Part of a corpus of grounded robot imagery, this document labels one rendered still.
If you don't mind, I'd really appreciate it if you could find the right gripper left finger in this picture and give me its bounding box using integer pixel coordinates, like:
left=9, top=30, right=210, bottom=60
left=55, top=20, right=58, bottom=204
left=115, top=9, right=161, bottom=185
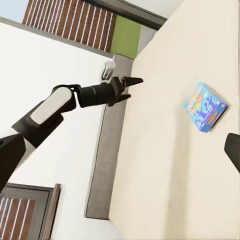
left=0, top=133, right=26, bottom=193

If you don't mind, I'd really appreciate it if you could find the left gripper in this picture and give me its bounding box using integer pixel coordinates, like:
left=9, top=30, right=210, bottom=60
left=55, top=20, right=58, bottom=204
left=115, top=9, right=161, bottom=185
left=91, top=76, right=144, bottom=107

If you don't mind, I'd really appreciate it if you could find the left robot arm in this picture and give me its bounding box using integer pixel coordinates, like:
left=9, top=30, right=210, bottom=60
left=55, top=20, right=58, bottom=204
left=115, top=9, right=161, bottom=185
left=0, top=61, right=144, bottom=172

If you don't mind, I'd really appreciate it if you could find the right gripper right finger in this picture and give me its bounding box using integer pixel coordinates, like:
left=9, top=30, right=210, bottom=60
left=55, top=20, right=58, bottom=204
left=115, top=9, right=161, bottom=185
left=224, top=133, right=240, bottom=173

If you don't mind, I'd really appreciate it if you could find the board game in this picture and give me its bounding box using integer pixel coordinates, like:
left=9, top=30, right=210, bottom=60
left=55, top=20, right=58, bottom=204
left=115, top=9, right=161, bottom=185
left=183, top=82, right=228, bottom=133

